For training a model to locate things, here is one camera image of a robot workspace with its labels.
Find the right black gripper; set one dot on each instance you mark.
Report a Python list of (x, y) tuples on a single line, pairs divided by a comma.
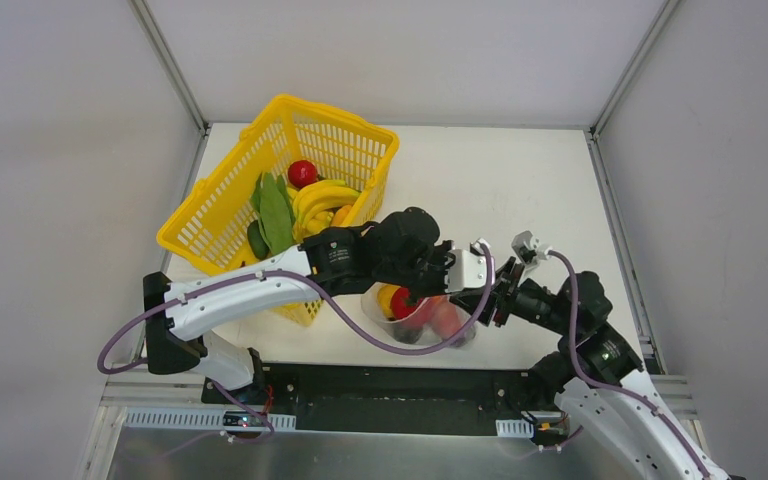
[(507, 299)]

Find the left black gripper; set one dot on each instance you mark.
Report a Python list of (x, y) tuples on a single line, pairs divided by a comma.
[(433, 278)]

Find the clear zip top bag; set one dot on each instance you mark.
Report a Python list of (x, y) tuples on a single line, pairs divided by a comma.
[(382, 328)]

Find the pink peach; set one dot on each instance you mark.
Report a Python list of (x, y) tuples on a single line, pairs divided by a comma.
[(445, 319)]

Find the dark purple eggplant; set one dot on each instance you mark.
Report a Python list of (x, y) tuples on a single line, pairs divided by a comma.
[(407, 333)]

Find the green bell pepper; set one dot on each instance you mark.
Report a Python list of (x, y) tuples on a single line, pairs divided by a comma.
[(256, 241)]

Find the yellow plastic basket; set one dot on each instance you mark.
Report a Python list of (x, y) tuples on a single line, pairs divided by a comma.
[(209, 228)]

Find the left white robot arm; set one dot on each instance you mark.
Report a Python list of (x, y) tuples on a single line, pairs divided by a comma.
[(404, 250)]

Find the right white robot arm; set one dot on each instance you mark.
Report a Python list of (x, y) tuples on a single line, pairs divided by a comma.
[(596, 376)]

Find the orange yellow fruit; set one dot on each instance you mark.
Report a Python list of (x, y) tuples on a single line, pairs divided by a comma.
[(340, 215)]

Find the yellow banana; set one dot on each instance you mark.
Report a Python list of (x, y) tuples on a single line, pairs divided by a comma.
[(319, 197)]

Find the red tomato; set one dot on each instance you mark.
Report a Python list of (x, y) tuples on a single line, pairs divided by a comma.
[(302, 173)]

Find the large green leaf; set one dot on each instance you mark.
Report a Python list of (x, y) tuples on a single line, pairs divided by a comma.
[(273, 210)]

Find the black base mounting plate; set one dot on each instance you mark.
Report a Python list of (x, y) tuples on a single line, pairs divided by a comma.
[(398, 400)]

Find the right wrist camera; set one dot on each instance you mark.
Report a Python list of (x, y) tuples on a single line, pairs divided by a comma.
[(529, 249)]

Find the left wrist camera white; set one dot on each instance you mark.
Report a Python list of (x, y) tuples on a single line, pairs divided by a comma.
[(471, 268)]

